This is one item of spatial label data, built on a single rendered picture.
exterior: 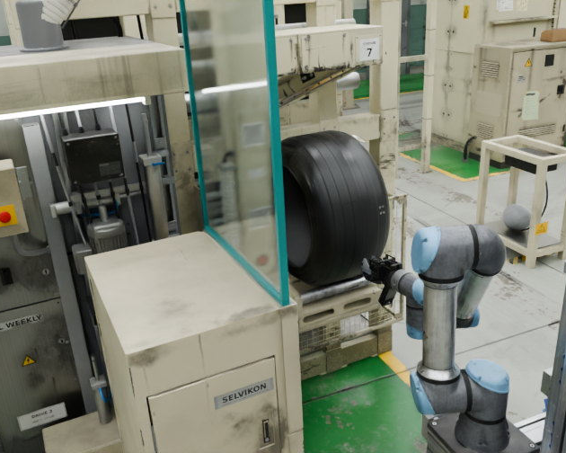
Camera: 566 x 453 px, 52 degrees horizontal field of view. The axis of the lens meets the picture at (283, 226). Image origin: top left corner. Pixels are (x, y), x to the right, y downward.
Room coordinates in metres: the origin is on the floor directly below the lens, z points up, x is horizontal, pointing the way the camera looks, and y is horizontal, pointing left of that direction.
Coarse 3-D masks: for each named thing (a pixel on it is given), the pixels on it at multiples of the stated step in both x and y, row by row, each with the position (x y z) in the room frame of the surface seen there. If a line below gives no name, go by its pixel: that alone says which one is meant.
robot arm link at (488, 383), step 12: (480, 360) 1.37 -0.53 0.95; (468, 372) 1.32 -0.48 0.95; (480, 372) 1.31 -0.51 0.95; (492, 372) 1.31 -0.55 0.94; (504, 372) 1.32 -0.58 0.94; (468, 384) 1.29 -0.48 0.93; (480, 384) 1.28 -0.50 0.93; (492, 384) 1.27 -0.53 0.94; (504, 384) 1.28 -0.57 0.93; (468, 396) 1.27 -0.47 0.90; (480, 396) 1.27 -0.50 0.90; (492, 396) 1.27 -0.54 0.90; (504, 396) 1.28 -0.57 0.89; (468, 408) 1.27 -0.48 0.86; (480, 408) 1.27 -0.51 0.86; (492, 408) 1.27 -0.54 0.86; (504, 408) 1.28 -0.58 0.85; (492, 420) 1.27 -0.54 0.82
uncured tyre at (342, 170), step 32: (288, 160) 1.96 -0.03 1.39; (320, 160) 1.89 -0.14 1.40; (352, 160) 1.91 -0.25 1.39; (288, 192) 2.29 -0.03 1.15; (320, 192) 1.81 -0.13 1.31; (352, 192) 1.83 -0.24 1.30; (384, 192) 1.88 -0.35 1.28; (288, 224) 2.25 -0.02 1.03; (320, 224) 1.78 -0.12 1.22; (352, 224) 1.79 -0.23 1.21; (384, 224) 1.84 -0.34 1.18; (288, 256) 2.05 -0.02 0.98; (320, 256) 1.79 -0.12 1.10; (352, 256) 1.80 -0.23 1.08
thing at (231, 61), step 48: (192, 0) 1.58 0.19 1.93; (240, 0) 1.29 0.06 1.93; (192, 48) 1.62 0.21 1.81; (240, 48) 1.31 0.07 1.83; (192, 96) 1.66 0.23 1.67; (240, 96) 1.33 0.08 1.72; (240, 144) 1.35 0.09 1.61; (240, 192) 1.38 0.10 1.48; (240, 240) 1.41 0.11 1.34; (288, 288) 1.18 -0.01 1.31
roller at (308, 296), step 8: (344, 280) 1.93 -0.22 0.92; (352, 280) 1.93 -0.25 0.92; (360, 280) 1.94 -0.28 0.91; (320, 288) 1.89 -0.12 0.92; (328, 288) 1.89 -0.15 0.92; (336, 288) 1.90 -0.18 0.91; (344, 288) 1.91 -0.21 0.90; (352, 288) 1.93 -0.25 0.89; (304, 296) 1.85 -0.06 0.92; (312, 296) 1.85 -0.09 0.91; (320, 296) 1.87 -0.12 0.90; (328, 296) 1.88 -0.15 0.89
